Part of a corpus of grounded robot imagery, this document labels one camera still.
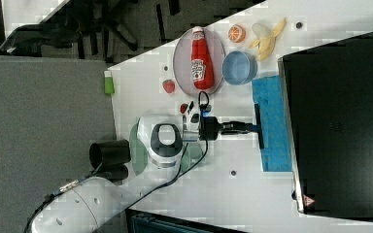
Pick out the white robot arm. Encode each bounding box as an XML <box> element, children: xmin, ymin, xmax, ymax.
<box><xmin>24</xmin><ymin>114</ymin><xmax>262</xmax><ymax>233</ymax></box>

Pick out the blue bowl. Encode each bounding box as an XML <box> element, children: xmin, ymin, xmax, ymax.
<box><xmin>221</xmin><ymin>50</ymin><xmax>257</xmax><ymax>85</ymax></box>

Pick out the orange half slice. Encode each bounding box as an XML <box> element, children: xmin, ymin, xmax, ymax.
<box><xmin>228</xmin><ymin>24</ymin><xmax>246</xmax><ymax>43</ymax></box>

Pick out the peeled yellow banana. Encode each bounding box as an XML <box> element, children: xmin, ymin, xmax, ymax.
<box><xmin>249</xmin><ymin>17</ymin><xmax>287</xmax><ymax>61</ymax></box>

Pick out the green perforated colander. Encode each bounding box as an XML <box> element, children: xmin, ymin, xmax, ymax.
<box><xmin>129</xmin><ymin>124</ymin><xmax>148</xmax><ymax>176</ymax></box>

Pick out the grey round plate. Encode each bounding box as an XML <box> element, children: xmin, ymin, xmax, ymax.
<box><xmin>173</xmin><ymin>28</ymin><xmax>225</xmax><ymax>98</ymax></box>

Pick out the black office chair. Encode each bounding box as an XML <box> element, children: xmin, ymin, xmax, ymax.
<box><xmin>0</xmin><ymin>0</ymin><xmax>138</xmax><ymax>54</ymax></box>

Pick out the pink strawberry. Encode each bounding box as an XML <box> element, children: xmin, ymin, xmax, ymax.
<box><xmin>162</xmin><ymin>80</ymin><xmax>175</xmax><ymax>94</ymax></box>

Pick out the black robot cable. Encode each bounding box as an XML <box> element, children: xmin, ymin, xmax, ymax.
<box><xmin>23</xmin><ymin>90</ymin><xmax>212</xmax><ymax>233</ymax></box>

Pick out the small red strawberry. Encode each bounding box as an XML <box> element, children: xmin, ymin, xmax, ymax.
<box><xmin>180</xmin><ymin>103</ymin><xmax>188</xmax><ymax>114</ymax></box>

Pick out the large black cylinder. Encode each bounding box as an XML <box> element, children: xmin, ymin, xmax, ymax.
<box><xmin>89</xmin><ymin>140</ymin><xmax>131</xmax><ymax>168</ymax></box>

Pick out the green mug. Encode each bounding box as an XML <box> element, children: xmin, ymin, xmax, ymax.
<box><xmin>181</xmin><ymin>143</ymin><xmax>204</xmax><ymax>174</ymax></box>

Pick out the green glue bottle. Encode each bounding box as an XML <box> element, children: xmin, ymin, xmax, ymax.
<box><xmin>104</xmin><ymin>71</ymin><xmax>115</xmax><ymax>94</ymax></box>

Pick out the red ketchup bottle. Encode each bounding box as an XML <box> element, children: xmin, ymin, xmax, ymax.
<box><xmin>190</xmin><ymin>26</ymin><xmax>214</xmax><ymax>90</ymax></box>

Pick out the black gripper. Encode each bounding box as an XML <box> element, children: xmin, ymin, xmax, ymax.
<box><xmin>199</xmin><ymin>111</ymin><xmax>253</xmax><ymax>141</ymax></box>

